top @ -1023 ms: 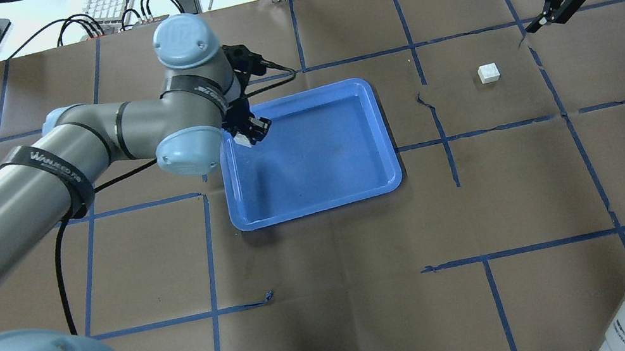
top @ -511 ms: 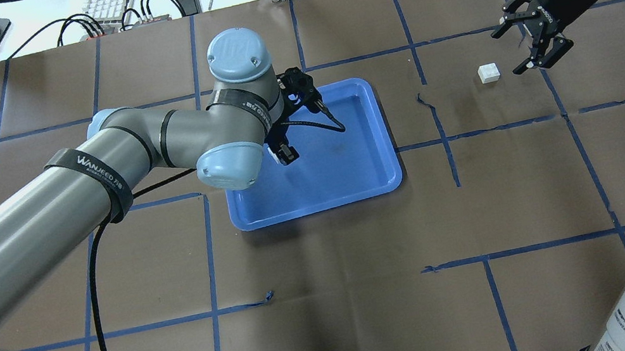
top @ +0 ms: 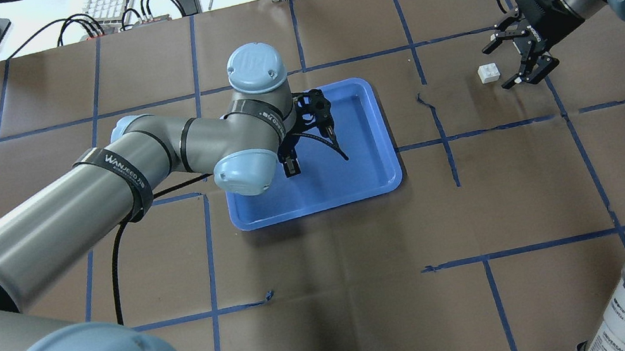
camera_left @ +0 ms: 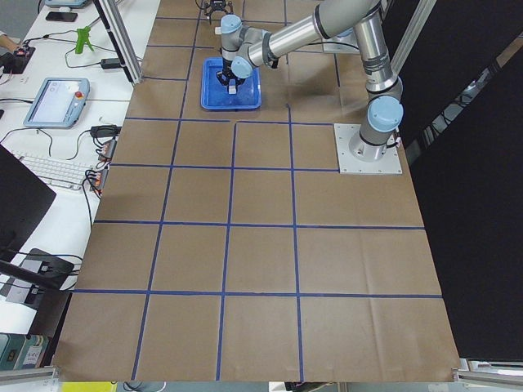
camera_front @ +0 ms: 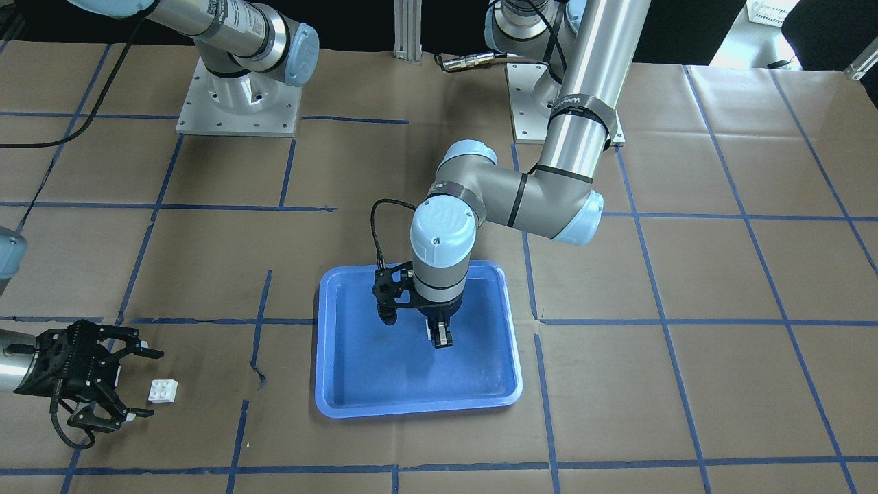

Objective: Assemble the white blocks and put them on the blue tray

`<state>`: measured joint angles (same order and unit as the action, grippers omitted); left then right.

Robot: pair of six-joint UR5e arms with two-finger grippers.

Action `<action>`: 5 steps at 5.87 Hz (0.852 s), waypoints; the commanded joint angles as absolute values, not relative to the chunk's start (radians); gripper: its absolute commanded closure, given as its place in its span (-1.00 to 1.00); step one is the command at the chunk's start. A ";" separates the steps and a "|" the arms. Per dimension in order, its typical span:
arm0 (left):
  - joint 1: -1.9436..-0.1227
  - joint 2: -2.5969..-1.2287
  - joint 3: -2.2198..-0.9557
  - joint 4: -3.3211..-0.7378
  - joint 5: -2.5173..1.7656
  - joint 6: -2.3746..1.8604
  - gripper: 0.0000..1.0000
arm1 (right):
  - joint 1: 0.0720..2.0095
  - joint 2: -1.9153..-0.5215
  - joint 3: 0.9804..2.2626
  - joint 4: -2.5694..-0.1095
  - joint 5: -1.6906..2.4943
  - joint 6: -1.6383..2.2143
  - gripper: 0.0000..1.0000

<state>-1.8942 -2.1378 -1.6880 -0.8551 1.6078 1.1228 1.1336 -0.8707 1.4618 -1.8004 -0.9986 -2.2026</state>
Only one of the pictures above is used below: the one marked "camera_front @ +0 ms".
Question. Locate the white basket in background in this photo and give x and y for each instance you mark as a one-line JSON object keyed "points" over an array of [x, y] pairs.
{"points": [[770, 13]]}

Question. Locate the blue plastic tray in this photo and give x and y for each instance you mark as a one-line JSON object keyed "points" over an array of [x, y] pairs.
{"points": [[367, 368]]}

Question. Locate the left-image gripper black finger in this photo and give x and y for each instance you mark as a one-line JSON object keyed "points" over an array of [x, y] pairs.
{"points": [[143, 351]]}

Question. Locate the metal base plate image right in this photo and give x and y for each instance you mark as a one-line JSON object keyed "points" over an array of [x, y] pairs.
{"points": [[532, 91]]}

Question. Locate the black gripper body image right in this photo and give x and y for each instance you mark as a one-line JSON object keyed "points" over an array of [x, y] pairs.
{"points": [[439, 312]]}

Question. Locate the silver metal connector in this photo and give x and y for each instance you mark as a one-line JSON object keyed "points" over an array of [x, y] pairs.
{"points": [[468, 62]]}

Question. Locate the metal base plate image left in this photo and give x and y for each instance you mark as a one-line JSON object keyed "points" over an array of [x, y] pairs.
{"points": [[251, 105]]}

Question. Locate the silver robot arm image right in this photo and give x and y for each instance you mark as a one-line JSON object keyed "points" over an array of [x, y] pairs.
{"points": [[555, 199]]}

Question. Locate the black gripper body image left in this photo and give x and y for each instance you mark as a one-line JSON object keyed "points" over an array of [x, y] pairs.
{"points": [[42, 366]]}

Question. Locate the right-image gripper finger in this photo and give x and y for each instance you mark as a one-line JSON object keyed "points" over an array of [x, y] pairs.
{"points": [[447, 336]]}

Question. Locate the right-image gripper black finger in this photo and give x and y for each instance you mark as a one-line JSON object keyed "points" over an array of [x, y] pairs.
{"points": [[437, 341]]}

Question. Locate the left-image gripper finger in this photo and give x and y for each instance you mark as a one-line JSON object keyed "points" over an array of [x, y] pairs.
{"points": [[129, 413]]}

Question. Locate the aluminium profile post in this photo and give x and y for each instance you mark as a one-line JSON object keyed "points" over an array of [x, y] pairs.
{"points": [[407, 30]]}

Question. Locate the white block with studs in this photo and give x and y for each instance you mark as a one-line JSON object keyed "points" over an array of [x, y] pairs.
{"points": [[163, 391]]}

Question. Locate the metal base plate image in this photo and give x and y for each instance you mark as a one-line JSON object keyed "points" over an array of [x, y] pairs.
{"points": [[251, 105], [532, 91]]}

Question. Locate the black cable image right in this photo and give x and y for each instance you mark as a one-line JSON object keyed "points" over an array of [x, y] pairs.
{"points": [[376, 226]]}

